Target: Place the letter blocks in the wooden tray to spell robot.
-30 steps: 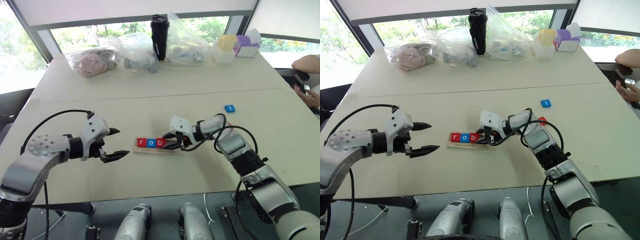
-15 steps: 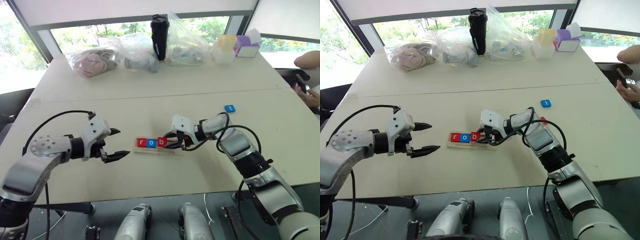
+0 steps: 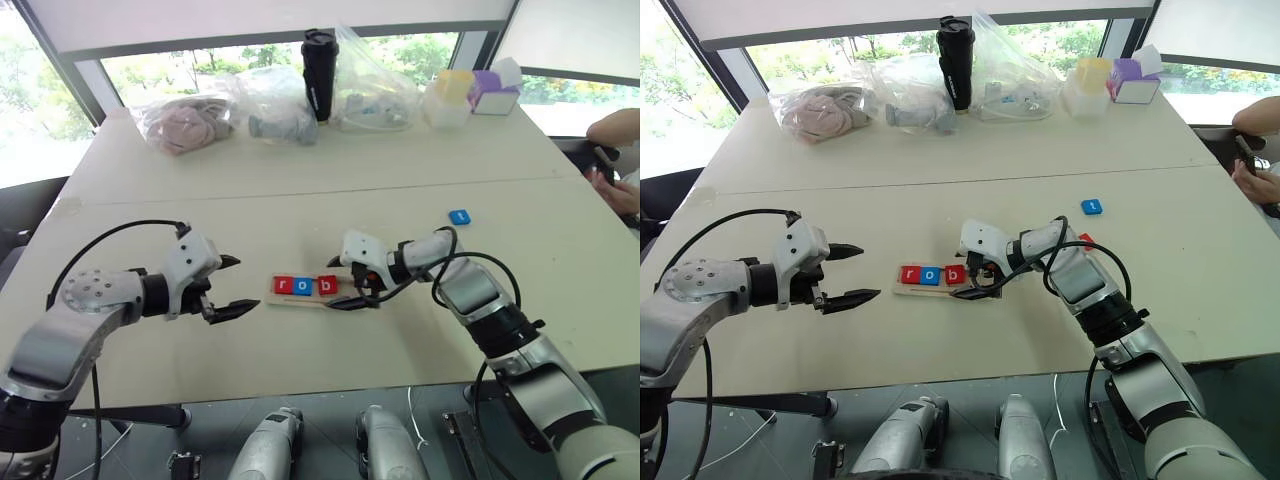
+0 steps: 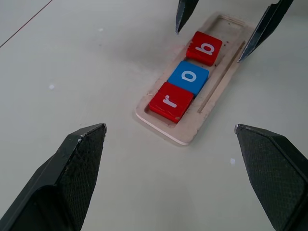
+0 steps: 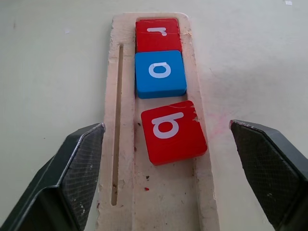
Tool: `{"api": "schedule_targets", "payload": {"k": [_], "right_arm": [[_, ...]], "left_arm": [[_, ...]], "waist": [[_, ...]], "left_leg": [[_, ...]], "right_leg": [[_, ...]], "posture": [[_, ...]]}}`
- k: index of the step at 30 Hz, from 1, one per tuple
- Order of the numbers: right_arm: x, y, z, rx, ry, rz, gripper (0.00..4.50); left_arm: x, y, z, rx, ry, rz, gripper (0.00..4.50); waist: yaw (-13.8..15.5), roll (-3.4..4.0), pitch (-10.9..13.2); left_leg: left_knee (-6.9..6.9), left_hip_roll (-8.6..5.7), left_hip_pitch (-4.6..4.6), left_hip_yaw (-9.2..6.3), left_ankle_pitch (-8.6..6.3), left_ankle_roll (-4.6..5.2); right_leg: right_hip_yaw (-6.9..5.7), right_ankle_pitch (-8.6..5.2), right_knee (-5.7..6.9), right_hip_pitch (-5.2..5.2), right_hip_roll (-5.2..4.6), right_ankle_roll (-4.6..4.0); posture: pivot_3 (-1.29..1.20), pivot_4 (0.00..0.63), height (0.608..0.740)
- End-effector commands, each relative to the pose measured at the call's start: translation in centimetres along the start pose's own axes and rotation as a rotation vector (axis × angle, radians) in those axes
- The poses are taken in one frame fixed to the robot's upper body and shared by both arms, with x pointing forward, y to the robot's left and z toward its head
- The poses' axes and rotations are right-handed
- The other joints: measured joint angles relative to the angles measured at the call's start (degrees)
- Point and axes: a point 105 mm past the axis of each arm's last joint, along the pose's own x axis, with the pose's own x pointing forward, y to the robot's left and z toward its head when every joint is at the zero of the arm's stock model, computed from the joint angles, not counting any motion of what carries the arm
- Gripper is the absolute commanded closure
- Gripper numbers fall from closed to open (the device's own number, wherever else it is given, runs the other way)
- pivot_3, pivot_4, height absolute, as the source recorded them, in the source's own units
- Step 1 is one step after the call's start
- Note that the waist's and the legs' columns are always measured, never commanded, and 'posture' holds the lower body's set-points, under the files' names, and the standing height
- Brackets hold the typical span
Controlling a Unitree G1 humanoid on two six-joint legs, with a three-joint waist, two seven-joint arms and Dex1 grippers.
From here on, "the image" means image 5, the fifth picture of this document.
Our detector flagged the red letter b block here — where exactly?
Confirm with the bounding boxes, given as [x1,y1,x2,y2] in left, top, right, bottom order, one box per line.
[141,100,208,167]

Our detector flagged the red letter r block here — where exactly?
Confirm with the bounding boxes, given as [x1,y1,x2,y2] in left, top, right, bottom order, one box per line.
[135,18,183,53]

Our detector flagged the wooden letter tray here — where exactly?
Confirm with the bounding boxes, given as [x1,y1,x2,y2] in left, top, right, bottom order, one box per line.
[95,12,221,231]

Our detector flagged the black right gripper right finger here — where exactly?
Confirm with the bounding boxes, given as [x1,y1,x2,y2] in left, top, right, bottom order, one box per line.
[228,119,308,231]

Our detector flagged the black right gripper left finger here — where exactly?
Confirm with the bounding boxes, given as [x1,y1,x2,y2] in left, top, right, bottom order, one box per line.
[0,122,106,231]

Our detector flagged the blue letter o block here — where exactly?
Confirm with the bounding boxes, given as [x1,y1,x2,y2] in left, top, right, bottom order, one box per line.
[134,50,188,100]

